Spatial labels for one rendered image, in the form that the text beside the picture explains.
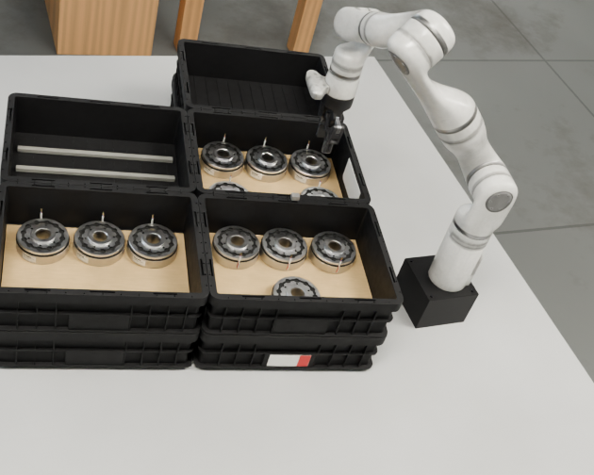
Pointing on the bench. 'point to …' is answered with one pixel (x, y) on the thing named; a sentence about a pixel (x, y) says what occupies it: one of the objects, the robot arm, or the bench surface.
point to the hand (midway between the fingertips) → (324, 139)
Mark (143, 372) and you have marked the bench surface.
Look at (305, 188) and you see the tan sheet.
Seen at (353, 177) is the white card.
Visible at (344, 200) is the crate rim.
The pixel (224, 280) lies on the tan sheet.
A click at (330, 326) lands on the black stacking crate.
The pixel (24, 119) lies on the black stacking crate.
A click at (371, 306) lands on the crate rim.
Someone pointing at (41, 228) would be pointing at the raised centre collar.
